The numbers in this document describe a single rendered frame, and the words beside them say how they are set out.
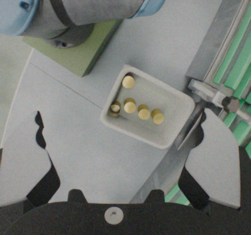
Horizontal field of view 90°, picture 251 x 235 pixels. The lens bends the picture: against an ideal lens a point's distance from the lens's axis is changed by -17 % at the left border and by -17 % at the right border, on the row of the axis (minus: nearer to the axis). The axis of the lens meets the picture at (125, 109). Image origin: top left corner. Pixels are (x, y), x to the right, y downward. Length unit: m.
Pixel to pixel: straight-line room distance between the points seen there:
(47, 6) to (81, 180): 0.63
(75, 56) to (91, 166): 0.42
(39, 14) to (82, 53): 0.21
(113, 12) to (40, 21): 0.10
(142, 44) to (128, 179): 0.51
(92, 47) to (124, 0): 0.22
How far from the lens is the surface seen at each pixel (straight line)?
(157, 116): 0.44
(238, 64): 0.35
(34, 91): 0.57
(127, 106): 0.42
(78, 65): 0.41
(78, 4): 0.21
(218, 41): 0.43
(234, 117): 0.42
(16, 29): 0.23
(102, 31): 0.40
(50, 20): 0.23
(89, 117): 0.52
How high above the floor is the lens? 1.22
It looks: 71 degrees down
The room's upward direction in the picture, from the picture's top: 177 degrees counter-clockwise
